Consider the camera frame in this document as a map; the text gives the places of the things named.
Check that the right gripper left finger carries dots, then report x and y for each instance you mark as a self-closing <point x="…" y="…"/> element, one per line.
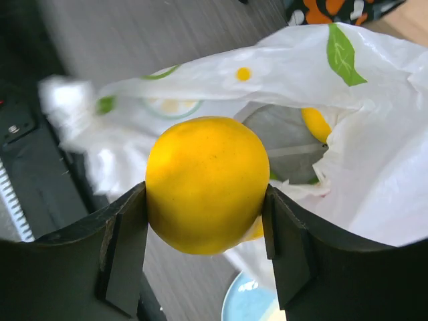
<point x="89" y="270"/>

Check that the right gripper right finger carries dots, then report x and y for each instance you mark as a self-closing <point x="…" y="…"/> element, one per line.
<point x="324" y="272"/>

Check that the yellow fake orange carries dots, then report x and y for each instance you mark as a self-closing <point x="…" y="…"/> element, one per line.
<point x="206" y="180"/>

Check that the yellow fake lemon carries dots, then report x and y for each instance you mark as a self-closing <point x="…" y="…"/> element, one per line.
<point x="316" y="124"/>

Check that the white plastic bag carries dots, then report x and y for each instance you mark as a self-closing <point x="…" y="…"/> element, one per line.
<point x="370" y="178"/>

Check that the blue and cream plate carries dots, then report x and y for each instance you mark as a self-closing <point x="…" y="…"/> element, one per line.
<point x="246" y="300"/>

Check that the orange patterned garment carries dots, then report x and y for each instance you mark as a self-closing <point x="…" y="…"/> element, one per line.
<point x="354" y="12"/>

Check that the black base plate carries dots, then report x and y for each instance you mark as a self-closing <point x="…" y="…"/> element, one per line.
<point x="49" y="183"/>

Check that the white slotted cable duct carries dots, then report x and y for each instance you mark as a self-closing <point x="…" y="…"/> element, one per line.
<point x="13" y="208"/>

